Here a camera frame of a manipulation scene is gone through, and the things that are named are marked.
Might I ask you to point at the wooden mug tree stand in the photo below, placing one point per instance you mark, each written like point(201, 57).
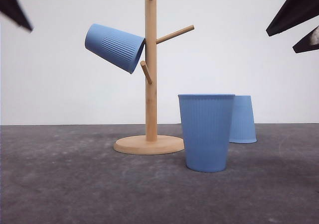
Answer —
point(152, 143)

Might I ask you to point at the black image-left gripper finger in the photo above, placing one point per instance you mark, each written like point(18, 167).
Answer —
point(14, 10)

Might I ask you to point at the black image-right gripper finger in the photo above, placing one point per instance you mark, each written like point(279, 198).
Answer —
point(309, 43)
point(293, 12)

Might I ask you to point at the blue ribbed cup front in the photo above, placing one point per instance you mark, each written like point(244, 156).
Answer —
point(206, 121)

